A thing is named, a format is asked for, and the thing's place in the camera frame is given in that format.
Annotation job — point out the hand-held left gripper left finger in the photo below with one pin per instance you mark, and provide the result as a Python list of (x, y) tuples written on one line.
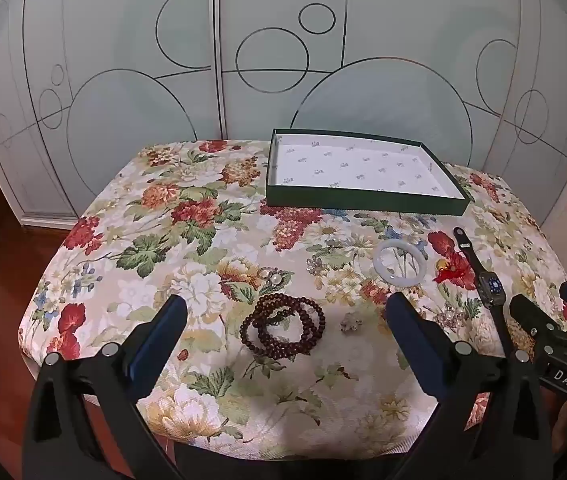
[(156, 345)]

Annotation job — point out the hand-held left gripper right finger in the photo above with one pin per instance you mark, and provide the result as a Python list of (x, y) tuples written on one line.
[(416, 345)]

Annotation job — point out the black smartwatch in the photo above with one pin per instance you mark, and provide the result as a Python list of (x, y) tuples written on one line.
[(491, 287)]

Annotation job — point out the white jade bangle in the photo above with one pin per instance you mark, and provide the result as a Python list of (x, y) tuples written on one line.
[(377, 263)]

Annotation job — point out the pearl brooch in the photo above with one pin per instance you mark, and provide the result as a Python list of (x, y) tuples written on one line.
[(276, 277)]

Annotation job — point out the green shallow box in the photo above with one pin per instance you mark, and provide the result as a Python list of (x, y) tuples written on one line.
[(363, 205)]

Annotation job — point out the gold turtle figurine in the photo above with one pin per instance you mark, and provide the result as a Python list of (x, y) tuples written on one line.
[(351, 324)]

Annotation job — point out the floral tablecloth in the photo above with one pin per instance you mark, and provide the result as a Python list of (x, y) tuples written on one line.
[(203, 240)]

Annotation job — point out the small rhinestone brooch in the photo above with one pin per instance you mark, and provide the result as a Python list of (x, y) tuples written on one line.
[(316, 266)]

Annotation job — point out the frosted glass wardrobe doors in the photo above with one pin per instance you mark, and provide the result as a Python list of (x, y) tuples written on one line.
[(128, 110)]

